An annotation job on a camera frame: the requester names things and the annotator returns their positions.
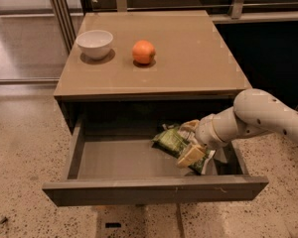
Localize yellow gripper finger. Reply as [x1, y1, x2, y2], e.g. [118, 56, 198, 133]
[180, 119, 200, 132]
[177, 144, 207, 168]

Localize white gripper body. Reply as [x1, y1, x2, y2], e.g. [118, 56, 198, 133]
[195, 114, 227, 150]

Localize green jalapeno chip bag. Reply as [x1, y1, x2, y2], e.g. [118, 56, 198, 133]
[152, 124, 215, 175]

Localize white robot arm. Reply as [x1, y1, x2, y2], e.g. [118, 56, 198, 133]
[177, 88, 298, 168]

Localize grey drawer cabinet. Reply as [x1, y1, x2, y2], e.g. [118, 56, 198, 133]
[55, 11, 250, 128]

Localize open grey top drawer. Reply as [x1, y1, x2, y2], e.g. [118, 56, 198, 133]
[43, 118, 268, 206]

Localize orange fruit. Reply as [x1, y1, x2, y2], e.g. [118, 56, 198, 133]
[132, 40, 156, 64]

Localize white ceramic bowl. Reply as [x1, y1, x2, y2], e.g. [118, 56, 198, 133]
[75, 30, 113, 60]

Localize metal shelf frame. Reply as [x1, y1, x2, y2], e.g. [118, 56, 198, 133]
[52, 0, 298, 47]

